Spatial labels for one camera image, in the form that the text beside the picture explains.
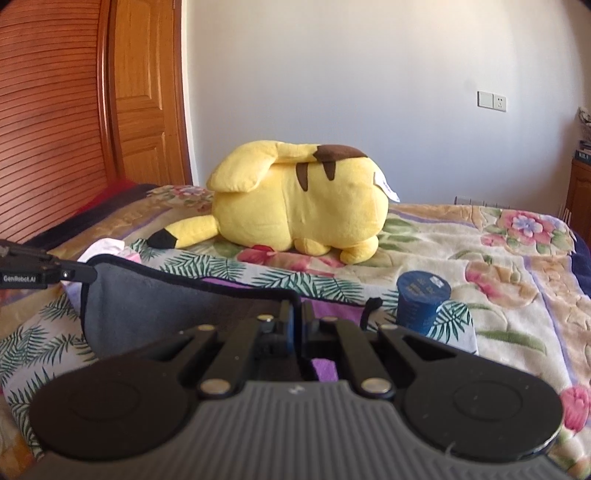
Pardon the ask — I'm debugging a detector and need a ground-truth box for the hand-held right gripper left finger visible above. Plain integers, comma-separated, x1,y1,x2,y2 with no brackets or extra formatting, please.
157,299,303,398

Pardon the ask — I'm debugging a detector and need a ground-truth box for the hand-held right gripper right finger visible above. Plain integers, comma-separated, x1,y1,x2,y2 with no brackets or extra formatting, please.
302,301,460,398

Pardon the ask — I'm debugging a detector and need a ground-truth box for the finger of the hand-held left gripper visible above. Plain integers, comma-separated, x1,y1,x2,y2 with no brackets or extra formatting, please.
46,257,99,283

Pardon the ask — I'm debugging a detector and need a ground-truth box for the grey towel with black trim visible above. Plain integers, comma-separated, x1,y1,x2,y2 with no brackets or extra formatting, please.
80,254,399,384

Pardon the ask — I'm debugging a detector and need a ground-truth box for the pink white cloth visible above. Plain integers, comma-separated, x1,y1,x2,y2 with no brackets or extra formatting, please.
60,238,142,296

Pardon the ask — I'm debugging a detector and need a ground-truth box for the palm leaf printed cloth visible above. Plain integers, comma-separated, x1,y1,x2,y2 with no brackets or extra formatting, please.
0,237,479,416

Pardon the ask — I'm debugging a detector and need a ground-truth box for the blue cylindrical container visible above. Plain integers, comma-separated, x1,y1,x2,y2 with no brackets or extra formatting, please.
396,271,452,336

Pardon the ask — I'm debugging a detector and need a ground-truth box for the yellow plush toy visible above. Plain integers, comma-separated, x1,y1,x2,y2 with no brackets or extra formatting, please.
147,141,400,265

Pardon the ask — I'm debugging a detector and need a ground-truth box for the wooden slatted headboard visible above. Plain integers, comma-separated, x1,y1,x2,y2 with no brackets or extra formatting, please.
0,0,117,245

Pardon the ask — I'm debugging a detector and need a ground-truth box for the wooden door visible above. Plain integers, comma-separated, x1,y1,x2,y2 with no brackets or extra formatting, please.
109,0,194,186

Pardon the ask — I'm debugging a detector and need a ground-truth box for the floral bed blanket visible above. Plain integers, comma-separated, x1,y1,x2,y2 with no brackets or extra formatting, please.
0,184,591,480

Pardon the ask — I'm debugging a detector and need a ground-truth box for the wooden cabinet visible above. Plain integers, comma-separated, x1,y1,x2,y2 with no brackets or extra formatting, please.
564,158,591,241

